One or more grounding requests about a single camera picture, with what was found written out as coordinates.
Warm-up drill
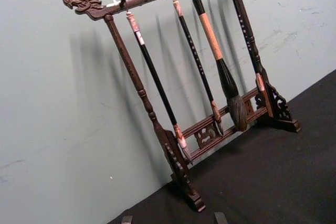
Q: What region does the thin black inscribed calligraphy brush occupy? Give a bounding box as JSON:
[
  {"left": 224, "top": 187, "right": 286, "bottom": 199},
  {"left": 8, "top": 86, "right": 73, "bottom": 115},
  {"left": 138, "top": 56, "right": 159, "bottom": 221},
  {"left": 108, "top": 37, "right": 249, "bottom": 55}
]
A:
[
  {"left": 226, "top": 0, "right": 266, "bottom": 93},
  {"left": 172, "top": 0, "right": 225, "bottom": 137}
]

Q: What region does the thin plain black calligraphy brush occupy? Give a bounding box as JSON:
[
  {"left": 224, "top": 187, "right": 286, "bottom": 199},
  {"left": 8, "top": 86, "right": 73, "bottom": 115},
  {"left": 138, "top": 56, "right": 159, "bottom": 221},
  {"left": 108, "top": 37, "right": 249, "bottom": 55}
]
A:
[{"left": 125, "top": 10, "right": 194, "bottom": 166}]

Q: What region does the black table cloth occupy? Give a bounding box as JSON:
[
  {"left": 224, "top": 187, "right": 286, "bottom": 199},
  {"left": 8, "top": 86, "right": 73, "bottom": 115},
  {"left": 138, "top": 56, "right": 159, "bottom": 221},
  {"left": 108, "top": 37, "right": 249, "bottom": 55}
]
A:
[{"left": 106, "top": 69, "right": 336, "bottom": 224}]

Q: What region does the dark carved wooden brush rack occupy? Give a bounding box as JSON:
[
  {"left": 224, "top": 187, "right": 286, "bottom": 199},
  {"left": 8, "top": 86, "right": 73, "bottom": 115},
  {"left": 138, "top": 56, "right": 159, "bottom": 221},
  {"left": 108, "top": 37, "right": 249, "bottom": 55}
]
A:
[{"left": 62, "top": 0, "right": 302, "bottom": 213}]

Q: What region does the large tan-handled calligraphy brush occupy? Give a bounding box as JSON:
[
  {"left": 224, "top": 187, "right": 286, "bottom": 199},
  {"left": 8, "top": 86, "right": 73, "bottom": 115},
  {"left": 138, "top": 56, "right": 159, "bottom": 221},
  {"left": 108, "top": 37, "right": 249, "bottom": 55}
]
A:
[{"left": 191, "top": 0, "right": 249, "bottom": 133}]

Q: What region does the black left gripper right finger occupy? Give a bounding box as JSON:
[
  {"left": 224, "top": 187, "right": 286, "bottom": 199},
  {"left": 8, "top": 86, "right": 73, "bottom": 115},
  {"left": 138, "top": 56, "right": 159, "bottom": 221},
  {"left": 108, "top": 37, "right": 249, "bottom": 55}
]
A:
[{"left": 213, "top": 211, "right": 229, "bottom": 224}]

